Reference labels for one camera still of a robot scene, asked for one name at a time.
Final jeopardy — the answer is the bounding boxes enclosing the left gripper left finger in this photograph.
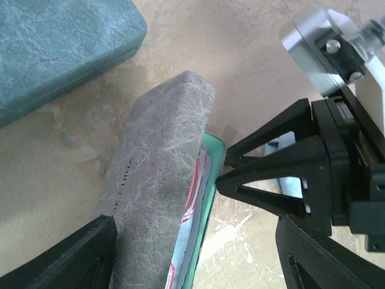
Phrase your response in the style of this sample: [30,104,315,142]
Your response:
[1,215,117,288]

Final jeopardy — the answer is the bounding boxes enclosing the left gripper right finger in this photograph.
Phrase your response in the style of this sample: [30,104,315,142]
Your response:
[276,216,384,288]

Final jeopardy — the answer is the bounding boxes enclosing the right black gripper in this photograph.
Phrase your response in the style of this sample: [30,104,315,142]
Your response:
[216,88,384,252]

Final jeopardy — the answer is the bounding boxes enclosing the light blue cleaning cloth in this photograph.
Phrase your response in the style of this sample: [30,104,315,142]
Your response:
[165,132,306,288]

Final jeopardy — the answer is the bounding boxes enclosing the grey glasses case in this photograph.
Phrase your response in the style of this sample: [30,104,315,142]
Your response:
[97,71,215,288]

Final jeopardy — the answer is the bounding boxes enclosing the red transparent glasses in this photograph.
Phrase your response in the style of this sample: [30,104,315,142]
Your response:
[165,148,211,288]

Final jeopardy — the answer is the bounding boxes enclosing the blue glasses case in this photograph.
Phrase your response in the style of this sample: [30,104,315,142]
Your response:
[1,1,147,126]

